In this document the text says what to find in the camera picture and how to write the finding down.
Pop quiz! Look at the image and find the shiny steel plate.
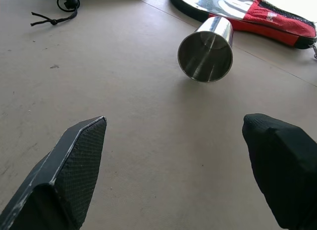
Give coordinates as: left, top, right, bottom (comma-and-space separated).
173, 0, 260, 20

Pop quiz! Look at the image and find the red and black pouch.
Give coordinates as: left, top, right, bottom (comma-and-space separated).
168, 0, 317, 49

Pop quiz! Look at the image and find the shiny stainless steel cup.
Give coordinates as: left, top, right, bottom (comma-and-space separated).
177, 16, 234, 83

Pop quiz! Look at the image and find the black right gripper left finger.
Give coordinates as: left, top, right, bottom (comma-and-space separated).
0, 116, 107, 230

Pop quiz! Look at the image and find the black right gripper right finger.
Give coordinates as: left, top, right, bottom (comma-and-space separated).
242, 113, 317, 230

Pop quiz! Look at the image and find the black drawstring cord with toggle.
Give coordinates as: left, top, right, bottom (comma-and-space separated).
30, 0, 80, 27

